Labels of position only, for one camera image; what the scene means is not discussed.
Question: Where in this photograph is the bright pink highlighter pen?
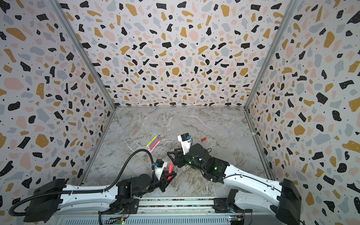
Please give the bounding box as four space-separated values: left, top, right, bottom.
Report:
167 161 173 181

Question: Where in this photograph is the white pen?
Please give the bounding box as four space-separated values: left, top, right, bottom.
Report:
150 140 161 152

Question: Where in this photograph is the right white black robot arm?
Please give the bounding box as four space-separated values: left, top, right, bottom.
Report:
167 143 303 225

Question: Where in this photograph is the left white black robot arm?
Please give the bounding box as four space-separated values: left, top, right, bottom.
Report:
23 170 176 223

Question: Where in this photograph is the blue green pen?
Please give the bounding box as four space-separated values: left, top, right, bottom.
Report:
147 135 160 148

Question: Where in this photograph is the yellow highlighter pen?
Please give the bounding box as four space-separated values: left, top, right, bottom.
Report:
146 135 158 148

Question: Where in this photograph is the black corrugated cable hose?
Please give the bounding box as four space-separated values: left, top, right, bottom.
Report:
8 148 155 217

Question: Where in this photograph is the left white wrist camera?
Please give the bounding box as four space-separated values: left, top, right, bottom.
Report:
153 159 168 181

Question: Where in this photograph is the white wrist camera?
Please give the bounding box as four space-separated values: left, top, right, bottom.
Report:
178 133 192 155
153 159 168 181

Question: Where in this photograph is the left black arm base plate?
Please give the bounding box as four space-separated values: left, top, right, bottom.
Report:
101 198 140 215

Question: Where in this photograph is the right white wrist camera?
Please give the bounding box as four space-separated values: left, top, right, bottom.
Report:
178 133 192 155

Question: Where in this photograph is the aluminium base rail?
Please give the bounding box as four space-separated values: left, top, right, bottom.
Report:
50 197 282 225

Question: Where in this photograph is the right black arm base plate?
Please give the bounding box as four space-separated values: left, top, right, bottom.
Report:
212 189 244 213

